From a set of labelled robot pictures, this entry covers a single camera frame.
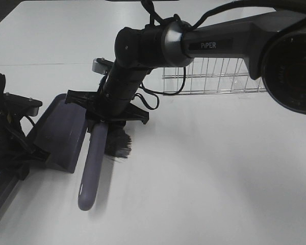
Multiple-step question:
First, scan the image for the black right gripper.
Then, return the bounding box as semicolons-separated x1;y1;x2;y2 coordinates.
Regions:
65;90;149;126

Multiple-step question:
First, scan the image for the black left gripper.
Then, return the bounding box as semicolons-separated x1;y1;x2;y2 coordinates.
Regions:
0;114;50;180

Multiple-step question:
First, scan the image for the purple plastic dustpan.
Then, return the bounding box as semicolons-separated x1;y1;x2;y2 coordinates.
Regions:
0;93;86;210

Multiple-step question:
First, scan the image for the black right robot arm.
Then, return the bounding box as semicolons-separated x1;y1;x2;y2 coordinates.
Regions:
65;10;306;123

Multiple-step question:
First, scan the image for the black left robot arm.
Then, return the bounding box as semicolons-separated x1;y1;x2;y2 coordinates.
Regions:
0;72;50;180

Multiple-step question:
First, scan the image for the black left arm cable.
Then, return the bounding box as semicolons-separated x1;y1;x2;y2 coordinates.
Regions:
20;115;38;128

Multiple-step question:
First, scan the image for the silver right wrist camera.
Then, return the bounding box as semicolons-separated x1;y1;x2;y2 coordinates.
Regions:
92;58;114;75

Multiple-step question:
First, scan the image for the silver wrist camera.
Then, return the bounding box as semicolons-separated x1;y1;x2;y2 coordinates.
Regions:
4;93;43;117
92;58;114;75

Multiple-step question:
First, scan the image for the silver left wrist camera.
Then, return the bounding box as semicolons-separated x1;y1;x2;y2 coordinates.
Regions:
4;93;43;117

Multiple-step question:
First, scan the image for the chrome wire dish rack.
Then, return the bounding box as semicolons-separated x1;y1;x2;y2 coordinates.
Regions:
162;57;268;96

